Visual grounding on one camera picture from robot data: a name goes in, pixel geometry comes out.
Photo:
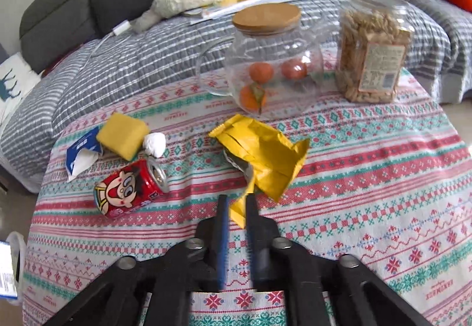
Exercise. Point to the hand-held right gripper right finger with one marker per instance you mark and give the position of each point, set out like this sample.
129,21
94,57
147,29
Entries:
254,245

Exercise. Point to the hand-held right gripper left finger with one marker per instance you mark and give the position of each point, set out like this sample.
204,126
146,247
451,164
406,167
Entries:
221,237

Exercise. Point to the yellow snack bag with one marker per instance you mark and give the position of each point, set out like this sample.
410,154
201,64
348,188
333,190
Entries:
265,149

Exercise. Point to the blue and white box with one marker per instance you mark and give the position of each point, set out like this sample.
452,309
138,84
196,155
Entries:
7,270

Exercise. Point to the red drink can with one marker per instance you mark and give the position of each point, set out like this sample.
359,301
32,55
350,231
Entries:
129,189

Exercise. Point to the small crumpled white tissue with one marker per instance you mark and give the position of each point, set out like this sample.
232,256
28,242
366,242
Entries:
155,144

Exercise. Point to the red green patterned tablecloth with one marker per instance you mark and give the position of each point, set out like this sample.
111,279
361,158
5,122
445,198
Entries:
368,182

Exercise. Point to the orange tangerine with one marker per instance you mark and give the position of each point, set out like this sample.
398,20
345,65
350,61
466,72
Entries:
249,99
295,69
261,72

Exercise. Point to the yellow sponge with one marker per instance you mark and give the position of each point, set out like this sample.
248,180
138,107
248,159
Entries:
121,134

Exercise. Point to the blue tissue packet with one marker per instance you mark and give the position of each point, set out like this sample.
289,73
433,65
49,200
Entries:
83,143

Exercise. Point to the glass jar with cork lid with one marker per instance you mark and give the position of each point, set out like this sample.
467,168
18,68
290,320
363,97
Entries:
276,49

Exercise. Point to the grey striped quilt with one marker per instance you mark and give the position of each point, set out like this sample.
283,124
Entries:
110,64

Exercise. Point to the clear jar of peanuts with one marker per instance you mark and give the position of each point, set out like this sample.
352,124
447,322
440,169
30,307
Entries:
368,46

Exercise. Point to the white charger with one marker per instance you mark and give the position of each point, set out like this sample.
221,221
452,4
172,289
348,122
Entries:
121,27

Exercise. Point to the white deer print pillow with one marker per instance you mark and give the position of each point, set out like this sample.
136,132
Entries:
14,83

